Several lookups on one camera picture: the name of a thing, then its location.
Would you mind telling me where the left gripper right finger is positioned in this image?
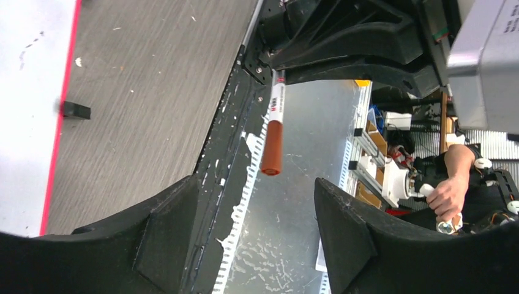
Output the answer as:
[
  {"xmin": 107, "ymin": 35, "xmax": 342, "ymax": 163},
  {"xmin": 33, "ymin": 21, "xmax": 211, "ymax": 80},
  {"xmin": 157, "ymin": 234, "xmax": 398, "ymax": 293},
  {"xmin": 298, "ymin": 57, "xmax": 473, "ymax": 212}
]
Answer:
[{"xmin": 314, "ymin": 178, "xmax": 518, "ymax": 293}]

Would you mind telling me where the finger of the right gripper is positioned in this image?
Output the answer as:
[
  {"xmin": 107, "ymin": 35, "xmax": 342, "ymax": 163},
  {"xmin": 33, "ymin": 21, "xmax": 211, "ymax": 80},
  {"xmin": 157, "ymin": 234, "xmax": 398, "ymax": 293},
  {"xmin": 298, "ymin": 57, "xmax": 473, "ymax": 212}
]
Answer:
[
  {"xmin": 285, "ymin": 56, "xmax": 440, "ymax": 97},
  {"xmin": 245, "ymin": 1, "xmax": 424, "ymax": 81}
]

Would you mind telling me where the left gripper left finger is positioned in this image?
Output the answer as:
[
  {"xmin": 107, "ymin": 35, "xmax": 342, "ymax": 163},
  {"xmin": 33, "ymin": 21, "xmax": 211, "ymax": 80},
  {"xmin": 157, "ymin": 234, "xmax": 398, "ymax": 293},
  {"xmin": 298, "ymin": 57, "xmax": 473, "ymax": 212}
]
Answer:
[{"xmin": 1, "ymin": 176, "xmax": 198, "ymax": 293}]

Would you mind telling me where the brown marker cap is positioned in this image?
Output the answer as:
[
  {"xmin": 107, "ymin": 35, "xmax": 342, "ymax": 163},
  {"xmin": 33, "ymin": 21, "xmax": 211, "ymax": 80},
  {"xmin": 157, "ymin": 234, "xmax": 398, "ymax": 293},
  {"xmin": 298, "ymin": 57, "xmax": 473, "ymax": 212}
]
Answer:
[{"xmin": 261, "ymin": 120, "xmax": 283, "ymax": 176}]

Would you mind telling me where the pink framed whiteboard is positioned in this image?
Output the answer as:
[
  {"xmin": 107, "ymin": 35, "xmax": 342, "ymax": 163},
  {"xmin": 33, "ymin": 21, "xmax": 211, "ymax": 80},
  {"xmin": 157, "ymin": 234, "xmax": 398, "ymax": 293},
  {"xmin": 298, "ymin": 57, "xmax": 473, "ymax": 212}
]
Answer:
[{"xmin": 1, "ymin": 0, "xmax": 81, "ymax": 238}]

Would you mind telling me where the operator forearm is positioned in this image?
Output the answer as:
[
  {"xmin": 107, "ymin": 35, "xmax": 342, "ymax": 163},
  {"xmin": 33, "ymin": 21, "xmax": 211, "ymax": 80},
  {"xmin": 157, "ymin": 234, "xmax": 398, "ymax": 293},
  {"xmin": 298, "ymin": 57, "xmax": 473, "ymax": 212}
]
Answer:
[{"xmin": 444, "ymin": 144, "xmax": 476, "ymax": 184}]

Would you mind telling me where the operator hand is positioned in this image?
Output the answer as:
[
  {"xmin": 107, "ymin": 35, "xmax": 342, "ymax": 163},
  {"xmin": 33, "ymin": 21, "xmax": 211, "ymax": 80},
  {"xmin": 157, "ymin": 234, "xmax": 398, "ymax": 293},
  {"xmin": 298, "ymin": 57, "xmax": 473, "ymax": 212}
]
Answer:
[{"xmin": 427, "ymin": 175, "xmax": 469, "ymax": 222}]

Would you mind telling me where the grey metal box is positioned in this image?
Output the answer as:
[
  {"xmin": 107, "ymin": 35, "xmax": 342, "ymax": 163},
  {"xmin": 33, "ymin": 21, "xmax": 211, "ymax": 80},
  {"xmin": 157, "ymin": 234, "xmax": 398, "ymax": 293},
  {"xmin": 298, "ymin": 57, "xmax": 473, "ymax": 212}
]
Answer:
[{"xmin": 447, "ymin": 1, "xmax": 518, "ymax": 134}]

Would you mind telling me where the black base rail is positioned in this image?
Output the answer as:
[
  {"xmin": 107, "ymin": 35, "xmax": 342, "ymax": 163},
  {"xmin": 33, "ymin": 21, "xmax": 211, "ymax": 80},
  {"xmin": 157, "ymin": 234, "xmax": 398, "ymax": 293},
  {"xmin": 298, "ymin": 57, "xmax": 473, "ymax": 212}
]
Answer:
[{"xmin": 181, "ymin": 46, "xmax": 270, "ymax": 293}]

